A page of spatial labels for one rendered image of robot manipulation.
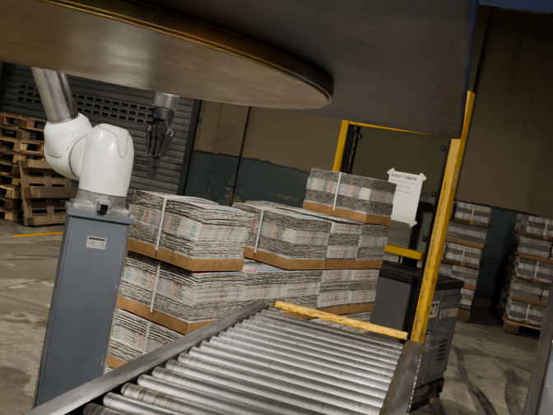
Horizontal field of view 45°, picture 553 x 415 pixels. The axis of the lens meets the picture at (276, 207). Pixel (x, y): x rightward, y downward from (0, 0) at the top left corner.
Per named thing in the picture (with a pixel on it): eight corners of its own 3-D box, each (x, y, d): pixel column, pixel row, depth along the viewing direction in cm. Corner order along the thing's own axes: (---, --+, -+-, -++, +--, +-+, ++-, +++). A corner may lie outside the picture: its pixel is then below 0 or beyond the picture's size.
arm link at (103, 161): (94, 193, 207) (106, 123, 206) (63, 184, 219) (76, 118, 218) (137, 198, 219) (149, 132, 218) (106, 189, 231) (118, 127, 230)
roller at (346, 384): (197, 357, 164) (202, 338, 163) (388, 411, 152) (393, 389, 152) (190, 362, 159) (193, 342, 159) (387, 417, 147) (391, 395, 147)
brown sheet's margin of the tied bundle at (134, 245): (120, 247, 255) (122, 235, 255) (173, 249, 278) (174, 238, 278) (149, 256, 246) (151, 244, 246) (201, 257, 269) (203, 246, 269)
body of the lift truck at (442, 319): (305, 378, 422) (331, 253, 417) (348, 366, 466) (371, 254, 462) (406, 418, 382) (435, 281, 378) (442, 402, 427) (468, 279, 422)
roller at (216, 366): (176, 370, 151) (180, 348, 151) (383, 429, 139) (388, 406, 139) (167, 375, 146) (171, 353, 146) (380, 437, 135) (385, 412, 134)
